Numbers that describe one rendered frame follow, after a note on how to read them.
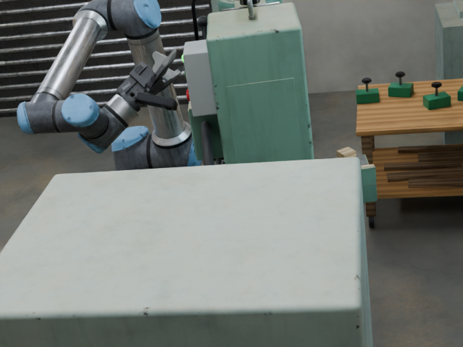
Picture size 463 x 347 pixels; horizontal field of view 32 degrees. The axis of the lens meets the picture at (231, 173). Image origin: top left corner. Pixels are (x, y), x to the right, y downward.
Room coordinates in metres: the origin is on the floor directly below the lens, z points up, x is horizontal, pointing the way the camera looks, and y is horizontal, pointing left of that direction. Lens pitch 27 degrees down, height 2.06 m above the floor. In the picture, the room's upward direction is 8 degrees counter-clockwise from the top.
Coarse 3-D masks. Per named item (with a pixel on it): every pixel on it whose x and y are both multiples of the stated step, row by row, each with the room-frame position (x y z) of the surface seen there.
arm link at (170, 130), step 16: (112, 0) 2.60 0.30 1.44; (128, 0) 2.58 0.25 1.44; (144, 0) 2.57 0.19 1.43; (112, 16) 2.57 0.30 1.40; (128, 16) 2.56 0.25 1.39; (144, 16) 2.55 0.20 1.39; (160, 16) 2.63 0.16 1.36; (128, 32) 2.58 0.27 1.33; (144, 32) 2.57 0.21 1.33; (144, 48) 2.59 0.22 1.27; (160, 48) 2.62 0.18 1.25; (176, 96) 2.70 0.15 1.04; (160, 112) 2.66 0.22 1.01; (176, 112) 2.68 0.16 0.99; (160, 128) 2.68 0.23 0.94; (176, 128) 2.68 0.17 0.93; (160, 144) 2.68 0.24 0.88; (176, 144) 2.67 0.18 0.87; (192, 144) 2.69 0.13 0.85; (160, 160) 2.70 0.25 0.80; (176, 160) 2.69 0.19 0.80; (192, 160) 2.67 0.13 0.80
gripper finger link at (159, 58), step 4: (156, 52) 2.21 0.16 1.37; (172, 52) 2.19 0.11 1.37; (152, 56) 2.21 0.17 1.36; (156, 56) 2.21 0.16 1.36; (160, 56) 2.20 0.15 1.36; (164, 56) 2.20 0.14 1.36; (168, 56) 2.19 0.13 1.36; (172, 56) 2.19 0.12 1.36; (156, 60) 2.21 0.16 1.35; (160, 60) 2.20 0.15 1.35; (164, 60) 2.19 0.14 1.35; (168, 60) 2.18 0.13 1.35; (172, 60) 2.19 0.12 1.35; (156, 64) 2.20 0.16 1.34; (160, 64) 2.20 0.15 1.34; (164, 64) 2.18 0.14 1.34; (168, 64) 2.18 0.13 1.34; (152, 68) 2.21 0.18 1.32; (156, 68) 2.20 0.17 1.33; (164, 72) 2.19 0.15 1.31; (160, 76) 2.19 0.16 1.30
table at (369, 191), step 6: (360, 156) 2.30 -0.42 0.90; (366, 156) 2.30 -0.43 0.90; (360, 162) 2.26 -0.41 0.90; (366, 162) 2.25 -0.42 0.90; (366, 186) 2.11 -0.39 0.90; (372, 186) 2.11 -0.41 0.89; (366, 192) 2.11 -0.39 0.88; (372, 192) 2.11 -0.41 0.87; (366, 198) 2.11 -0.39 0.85; (372, 198) 2.11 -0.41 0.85
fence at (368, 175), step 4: (364, 168) 2.11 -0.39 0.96; (368, 168) 2.11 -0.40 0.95; (372, 168) 2.11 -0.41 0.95; (364, 172) 2.11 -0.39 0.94; (368, 172) 2.11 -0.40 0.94; (372, 172) 2.11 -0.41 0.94; (364, 176) 2.11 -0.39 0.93; (368, 176) 2.11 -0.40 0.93; (372, 176) 2.11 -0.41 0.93; (364, 180) 2.11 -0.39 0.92; (368, 180) 2.11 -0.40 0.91; (372, 180) 2.11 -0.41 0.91; (364, 184) 2.11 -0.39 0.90; (368, 184) 2.11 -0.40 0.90
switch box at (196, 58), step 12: (192, 48) 1.85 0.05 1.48; (204, 48) 1.83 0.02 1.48; (192, 60) 1.81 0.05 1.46; (204, 60) 1.81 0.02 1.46; (192, 72) 1.81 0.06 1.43; (204, 72) 1.81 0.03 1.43; (192, 84) 1.81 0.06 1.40; (204, 84) 1.81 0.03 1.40; (192, 96) 1.81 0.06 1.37; (204, 96) 1.81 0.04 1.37; (192, 108) 1.81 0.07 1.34; (204, 108) 1.81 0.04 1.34
